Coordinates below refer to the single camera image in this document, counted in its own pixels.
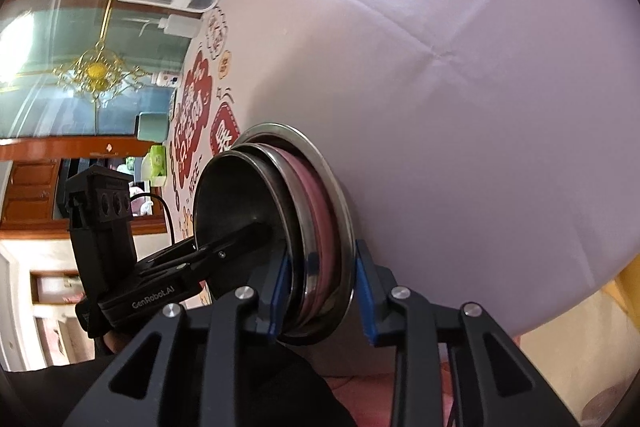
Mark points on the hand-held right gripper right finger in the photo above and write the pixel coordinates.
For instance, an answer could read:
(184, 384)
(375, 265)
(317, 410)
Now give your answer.
(365, 302)

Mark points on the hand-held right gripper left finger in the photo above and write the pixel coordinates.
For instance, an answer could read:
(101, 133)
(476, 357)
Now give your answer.
(277, 297)

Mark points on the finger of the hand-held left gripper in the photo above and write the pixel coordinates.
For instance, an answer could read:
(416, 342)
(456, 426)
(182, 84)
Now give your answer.
(240, 239)

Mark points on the large round steel bowl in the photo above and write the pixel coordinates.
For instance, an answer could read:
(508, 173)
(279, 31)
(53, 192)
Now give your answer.
(225, 197)

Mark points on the thin-rimmed steel bowl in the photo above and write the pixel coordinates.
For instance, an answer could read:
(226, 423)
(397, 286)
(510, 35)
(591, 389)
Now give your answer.
(296, 227)

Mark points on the pink bowl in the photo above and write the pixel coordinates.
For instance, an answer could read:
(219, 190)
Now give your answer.
(316, 217)

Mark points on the wide-rimmed steel bowl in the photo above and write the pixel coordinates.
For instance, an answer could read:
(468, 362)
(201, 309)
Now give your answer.
(341, 217)

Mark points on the wooden glass cabinet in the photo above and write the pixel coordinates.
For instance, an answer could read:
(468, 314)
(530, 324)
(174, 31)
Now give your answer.
(30, 202)

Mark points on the person's pink trousers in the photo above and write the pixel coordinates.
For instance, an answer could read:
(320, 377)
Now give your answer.
(370, 397)

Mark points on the green tissue pack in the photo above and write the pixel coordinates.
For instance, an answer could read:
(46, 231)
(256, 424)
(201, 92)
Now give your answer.
(156, 162)

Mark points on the green canister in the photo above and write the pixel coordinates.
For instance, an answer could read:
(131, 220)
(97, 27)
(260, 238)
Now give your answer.
(152, 127)

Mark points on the gold ornament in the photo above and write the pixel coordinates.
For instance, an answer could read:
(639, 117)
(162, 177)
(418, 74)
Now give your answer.
(95, 69)

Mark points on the pink printed tablecloth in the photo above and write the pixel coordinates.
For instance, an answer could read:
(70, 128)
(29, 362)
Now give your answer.
(450, 107)

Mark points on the yellow chair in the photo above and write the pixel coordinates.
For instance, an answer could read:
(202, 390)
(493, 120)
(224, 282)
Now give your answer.
(622, 289)

